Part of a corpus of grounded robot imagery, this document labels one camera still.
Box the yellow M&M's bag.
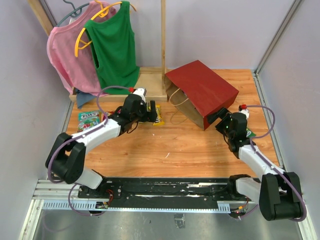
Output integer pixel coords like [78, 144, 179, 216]
[152, 103, 165, 126]

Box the green candy bag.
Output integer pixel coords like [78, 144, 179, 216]
[246, 127, 257, 139]

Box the red paper bag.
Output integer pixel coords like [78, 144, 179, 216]
[164, 60, 239, 131]

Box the teal Fox's candy bag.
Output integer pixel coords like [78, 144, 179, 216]
[77, 110, 101, 133]

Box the orange Fox's fruits candy bag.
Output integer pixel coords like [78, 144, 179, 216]
[100, 112, 111, 122]

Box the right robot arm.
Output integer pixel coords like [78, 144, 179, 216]
[207, 104, 307, 222]

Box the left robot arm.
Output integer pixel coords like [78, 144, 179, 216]
[45, 93, 157, 198]

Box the wooden clothes rack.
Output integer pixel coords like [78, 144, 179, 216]
[28, 0, 168, 102]

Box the pink shirt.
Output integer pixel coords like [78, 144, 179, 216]
[46, 1, 110, 96]

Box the green tank top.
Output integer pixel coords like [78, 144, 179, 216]
[84, 1, 140, 95]

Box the yellow hanger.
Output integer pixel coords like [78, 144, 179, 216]
[74, 0, 138, 58]

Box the teal hanger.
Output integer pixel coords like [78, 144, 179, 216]
[56, 0, 90, 27]

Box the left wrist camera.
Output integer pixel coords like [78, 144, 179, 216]
[132, 87, 147, 103]

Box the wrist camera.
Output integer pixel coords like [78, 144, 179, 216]
[238, 104, 250, 120]
[132, 87, 147, 103]

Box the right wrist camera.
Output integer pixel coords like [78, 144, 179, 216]
[238, 104, 250, 120]

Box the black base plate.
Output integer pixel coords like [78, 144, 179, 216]
[77, 177, 247, 210]

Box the aluminium rail frame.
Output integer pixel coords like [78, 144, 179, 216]
[27, 0, 317, 240]

